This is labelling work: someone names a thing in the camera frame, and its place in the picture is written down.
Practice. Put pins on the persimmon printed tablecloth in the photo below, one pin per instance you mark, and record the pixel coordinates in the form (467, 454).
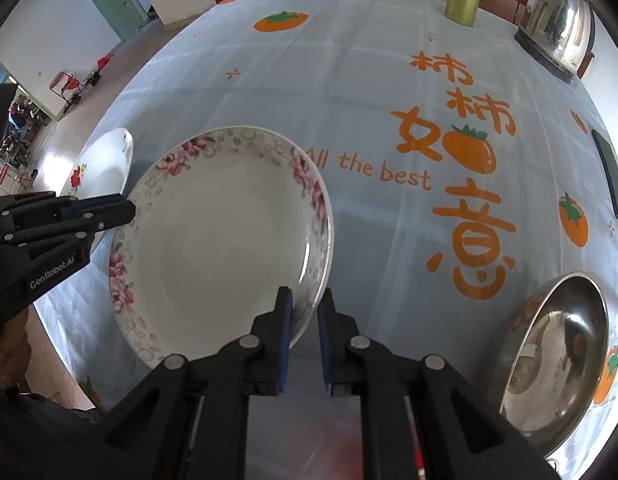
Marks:
(339, 85)

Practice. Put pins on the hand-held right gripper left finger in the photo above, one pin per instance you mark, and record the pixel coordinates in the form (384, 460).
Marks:
(286, 340)

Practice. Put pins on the black smartphone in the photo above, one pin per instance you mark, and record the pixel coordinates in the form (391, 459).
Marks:
(611, 170)

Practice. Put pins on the stainless steel bowl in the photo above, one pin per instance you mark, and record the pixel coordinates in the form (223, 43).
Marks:
(554, 360)

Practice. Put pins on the person's left hand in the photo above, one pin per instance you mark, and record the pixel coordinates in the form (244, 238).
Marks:
(6, 355)

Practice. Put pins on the white plate with red flowers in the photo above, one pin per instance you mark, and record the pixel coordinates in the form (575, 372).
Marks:
(101, 165)

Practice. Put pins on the green door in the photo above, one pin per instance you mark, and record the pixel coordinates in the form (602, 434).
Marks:
(111, 0)

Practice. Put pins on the person's left forearm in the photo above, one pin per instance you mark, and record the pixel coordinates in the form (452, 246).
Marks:
(39, 435)

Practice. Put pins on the large pink floral plate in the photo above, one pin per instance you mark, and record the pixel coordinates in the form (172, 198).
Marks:
(214, 240)

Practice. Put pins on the red metal chair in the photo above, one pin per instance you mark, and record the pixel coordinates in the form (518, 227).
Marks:
(64, 85)

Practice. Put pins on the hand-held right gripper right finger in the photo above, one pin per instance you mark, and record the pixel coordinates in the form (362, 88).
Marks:
(325, 345)

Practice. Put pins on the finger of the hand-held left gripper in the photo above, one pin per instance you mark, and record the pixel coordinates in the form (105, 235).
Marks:
(114, 217)
(104, 201)

